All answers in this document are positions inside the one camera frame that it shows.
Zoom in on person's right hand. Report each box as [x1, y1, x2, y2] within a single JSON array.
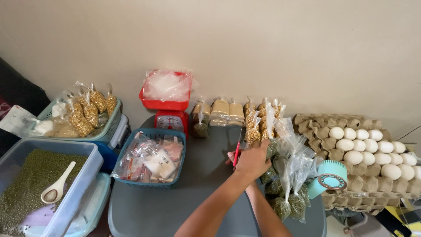
[[226, 151, 241, 170]]

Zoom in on person's left hand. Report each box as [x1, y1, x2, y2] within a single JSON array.
[[234, 139, 272, 183]]

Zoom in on red handled scissors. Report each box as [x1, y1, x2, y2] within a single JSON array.
[[232, 127, 244, 168]]

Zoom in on bunch of mung bean bags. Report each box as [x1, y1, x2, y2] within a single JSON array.
[[260, 117, 324, 224]]

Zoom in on row of corn kernel bags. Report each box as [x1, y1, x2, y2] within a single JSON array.
[[243, 96, 287, 147]]

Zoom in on single small mung bean bag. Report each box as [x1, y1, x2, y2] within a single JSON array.
[[192, 113, 210, 139]]

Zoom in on brown sugar bag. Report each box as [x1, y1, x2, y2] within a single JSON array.
[[53, 118, 79, 138], [228, 98, 245, 122], [210, 97, 230, 120], [192, 97, 211, 117]]

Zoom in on teal bag sealer tape dispenser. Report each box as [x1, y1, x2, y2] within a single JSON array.
[[307, 160, 348, 200]]

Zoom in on red kitchen scale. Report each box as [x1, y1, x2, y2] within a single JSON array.
[[139, 72, 193, 137]]

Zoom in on pile of clear wrapped packets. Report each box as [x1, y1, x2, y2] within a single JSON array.
[[111, 132, 184, 183]]

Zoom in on dark teal plastic basket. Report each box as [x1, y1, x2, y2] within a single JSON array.
[[112, 128, 187, 189]]

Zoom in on pile of empty clear bags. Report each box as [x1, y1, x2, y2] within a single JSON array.
[[143, 68, 198, 102]]

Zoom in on stack of cardboard egg trays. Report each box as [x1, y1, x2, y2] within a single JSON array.
[[292, 113, 421, 213]]

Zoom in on group of white eggs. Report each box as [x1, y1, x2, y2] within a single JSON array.
[[329, 126, 421, 181]]

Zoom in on clear box with white latch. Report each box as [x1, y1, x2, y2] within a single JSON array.
[[107, 113, 131, 149]]

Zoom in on blue plastic box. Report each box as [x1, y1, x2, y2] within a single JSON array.
[[94, 142, 120, 174]]

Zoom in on light teal plastic basket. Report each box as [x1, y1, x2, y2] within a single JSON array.
[[34, 98, 122, 143]]

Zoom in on corn kernel bag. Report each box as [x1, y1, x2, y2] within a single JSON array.
[[67, 110, 96, 138], [88, 84, 107, 114], [82, 94, 99, 128], [105, 85, 118, 116]]

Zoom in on clear box with pale lid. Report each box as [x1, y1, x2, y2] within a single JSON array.
[[25, 172, 112, 237]]

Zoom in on black flat object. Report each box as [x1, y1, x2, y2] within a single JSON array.
[[375, 208, 412, 237]]

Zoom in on clear plastic storage container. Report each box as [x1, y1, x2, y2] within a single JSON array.
[[0, 138, 104, 237]]

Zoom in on white plastic spoon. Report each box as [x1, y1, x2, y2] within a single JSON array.
[[41, 161, 76, 204]]

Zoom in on white powder bag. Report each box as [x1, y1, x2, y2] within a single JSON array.
[[31, 119, 55, 136], [52, 100, 68, 118]]

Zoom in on loose green mung beans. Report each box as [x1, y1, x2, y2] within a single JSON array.
[[0, 149, 89, 236]]

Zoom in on white printed paper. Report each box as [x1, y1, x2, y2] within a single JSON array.
[[0, 105, 37, 139]]

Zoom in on dark furniture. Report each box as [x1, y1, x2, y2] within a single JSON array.
[[0, 57, 50, 155]]

